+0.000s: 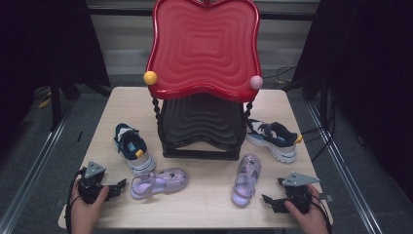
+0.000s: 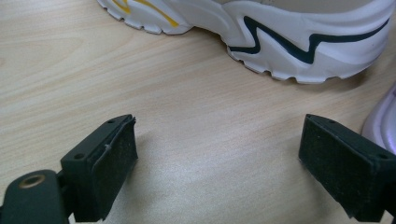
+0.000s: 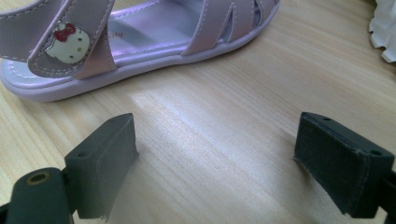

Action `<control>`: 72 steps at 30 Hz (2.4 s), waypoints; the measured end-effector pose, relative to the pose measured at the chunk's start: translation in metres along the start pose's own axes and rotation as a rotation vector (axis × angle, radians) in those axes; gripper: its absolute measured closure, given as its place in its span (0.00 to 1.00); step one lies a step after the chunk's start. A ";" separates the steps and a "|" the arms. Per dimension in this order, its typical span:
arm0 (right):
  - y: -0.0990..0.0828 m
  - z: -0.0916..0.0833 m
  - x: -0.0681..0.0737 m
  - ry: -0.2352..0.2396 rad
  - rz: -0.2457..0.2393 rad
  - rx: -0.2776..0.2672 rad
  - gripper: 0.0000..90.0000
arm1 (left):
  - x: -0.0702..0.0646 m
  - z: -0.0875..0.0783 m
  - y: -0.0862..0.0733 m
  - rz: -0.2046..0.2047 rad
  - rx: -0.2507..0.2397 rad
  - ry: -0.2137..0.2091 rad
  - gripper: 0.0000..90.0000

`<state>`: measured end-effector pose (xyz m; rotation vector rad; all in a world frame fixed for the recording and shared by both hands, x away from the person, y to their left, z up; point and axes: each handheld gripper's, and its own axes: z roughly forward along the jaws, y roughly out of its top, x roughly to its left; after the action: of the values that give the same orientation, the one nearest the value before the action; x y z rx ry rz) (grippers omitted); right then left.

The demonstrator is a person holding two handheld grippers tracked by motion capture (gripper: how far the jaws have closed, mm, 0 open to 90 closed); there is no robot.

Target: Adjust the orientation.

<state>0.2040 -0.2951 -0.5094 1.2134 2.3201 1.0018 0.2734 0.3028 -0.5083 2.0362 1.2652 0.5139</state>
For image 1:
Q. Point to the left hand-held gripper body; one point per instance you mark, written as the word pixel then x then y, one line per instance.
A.
pixel 92 182

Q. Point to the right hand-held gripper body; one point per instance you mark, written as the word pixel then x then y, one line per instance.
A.
pixel 298 193

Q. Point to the purple glitter sandal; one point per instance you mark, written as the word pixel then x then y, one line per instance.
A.
pixel 162 182
pixel 245 182

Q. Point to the navy and white sneaker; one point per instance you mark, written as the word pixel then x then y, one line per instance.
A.
pixel 276 136
pixel 133 146

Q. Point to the red and black shoe rack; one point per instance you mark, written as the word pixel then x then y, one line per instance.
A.
pixel 204 48

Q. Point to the person's right hand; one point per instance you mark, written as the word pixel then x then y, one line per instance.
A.
pixel 313 221

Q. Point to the person's left hand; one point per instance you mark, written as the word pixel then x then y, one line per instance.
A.
pixel 84 216

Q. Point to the small black floor strip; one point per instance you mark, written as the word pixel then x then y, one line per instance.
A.
pixel 79 136

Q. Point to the black metal stand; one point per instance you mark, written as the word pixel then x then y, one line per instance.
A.
pixel 56 107
pixel 323 104

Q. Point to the yellow floor object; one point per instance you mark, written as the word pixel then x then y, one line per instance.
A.
pixel 44 104

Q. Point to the dark curtain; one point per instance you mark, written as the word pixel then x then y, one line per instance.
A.
pixel 370 65
pixel 39 42

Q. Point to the metal floor rail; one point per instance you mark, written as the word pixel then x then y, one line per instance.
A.
pixel 341 162
pixel 39 162

